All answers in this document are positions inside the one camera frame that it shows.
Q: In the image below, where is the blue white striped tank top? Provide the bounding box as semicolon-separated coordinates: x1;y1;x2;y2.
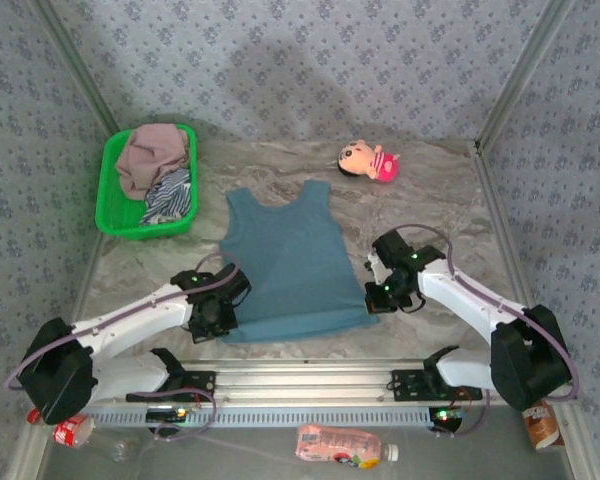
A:
138;168;194;227

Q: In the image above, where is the green plastic basket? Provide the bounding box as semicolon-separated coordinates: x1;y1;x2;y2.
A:
94;123;200;241

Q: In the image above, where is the pink tank top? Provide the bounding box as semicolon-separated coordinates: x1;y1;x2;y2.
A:
114;123;191;202

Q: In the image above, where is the small circuit board with LEDs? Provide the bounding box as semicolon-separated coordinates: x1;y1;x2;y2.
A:
428;407;465;425
146;407;187;424

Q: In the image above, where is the plush doll with pink shirt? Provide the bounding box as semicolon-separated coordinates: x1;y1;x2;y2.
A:
337;138;401;184

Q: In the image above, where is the pink drink bottle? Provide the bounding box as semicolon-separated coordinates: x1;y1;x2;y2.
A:
294;423;400;471

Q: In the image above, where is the clear red-label cola bottle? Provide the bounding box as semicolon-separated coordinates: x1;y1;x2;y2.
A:
27;407;141;464

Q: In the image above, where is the brown chocolate drink bottle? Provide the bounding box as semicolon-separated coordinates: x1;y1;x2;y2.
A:
522;399;566;452

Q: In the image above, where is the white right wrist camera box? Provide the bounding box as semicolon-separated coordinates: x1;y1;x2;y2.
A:
365;249;390;282

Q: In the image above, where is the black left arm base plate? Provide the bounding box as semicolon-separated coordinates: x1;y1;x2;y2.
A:
125;370;216;402

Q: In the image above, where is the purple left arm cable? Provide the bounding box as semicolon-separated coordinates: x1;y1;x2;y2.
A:
4;252;242;444

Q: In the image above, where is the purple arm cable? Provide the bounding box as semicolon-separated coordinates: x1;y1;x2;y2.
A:
392;223;580;440
4;252;242;444

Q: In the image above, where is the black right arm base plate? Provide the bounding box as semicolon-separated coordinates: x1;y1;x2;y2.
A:
390;368;484;402

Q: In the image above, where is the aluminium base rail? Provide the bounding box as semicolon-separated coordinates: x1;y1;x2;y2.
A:
34;357;579;407

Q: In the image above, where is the grey slotted cable duct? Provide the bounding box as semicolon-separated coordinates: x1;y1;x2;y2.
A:
87;405;434;429

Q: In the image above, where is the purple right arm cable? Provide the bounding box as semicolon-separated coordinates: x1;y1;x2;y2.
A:
392;223;580;440

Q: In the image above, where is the aluminium frame post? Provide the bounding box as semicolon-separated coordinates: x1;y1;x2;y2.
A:
29;0;124;134
474;0;579;151

